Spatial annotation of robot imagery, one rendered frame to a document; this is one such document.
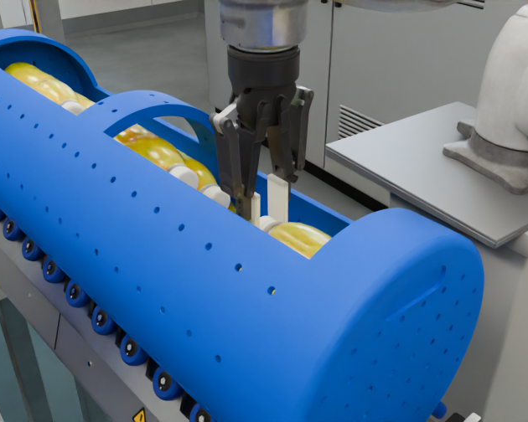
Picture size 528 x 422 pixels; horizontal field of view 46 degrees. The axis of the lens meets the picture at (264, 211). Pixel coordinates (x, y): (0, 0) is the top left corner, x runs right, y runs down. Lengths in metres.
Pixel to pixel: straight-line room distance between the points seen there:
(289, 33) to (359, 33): 2.08
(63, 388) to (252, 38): 1.69
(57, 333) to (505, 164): 0.77
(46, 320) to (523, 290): 0.77
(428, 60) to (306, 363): 2.04
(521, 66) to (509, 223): 0.24
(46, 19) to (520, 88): 1.23
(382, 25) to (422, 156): 1.47
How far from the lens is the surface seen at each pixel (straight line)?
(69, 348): 0.98
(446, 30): 2.38
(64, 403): 2.11
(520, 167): 1.11
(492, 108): 1.09
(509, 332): 1.16
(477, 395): 1.27
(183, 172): 0.75
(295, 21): 0.61
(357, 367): 0.52
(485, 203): 1.05
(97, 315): 0.87
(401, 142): 1.20
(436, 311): 0.60
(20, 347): 1.61
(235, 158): 0.65
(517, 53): 1.06
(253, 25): 0.60
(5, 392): 2.20
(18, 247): 1.10
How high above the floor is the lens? 1.52
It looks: 32 degrees down
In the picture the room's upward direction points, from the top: straight up
